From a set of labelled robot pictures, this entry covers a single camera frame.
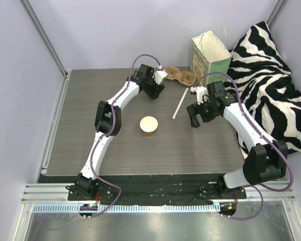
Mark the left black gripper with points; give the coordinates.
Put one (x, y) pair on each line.
(153, 89)

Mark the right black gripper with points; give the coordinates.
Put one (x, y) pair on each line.
(195, 113)

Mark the brown paper coffee cup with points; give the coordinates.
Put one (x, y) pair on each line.
(148, 126)

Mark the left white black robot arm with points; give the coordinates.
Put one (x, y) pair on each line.
(108, 124)

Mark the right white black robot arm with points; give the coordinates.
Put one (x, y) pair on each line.
(265, 160)

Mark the white wrapped straw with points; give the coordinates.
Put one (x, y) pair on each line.
(180, 103)

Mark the brown cardboard cup carrier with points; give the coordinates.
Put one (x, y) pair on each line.
(185, 78)

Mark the green paper gift bag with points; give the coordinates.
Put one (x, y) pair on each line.
(208, 57)

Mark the zebra print blanket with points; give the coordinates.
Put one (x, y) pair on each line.
(265, 86)

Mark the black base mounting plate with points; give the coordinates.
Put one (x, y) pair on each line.
(147, 190)

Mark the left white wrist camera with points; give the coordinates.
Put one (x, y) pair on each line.
(160, 75)

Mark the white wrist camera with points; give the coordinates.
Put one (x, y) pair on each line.
(160, 75)
(201, 93)

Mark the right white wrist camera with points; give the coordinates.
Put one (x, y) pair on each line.
(201, 93)

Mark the aluminium frame rail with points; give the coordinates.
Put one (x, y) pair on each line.
(57, 193)

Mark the white slotted cable duct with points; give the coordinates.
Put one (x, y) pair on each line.
(92, 208)

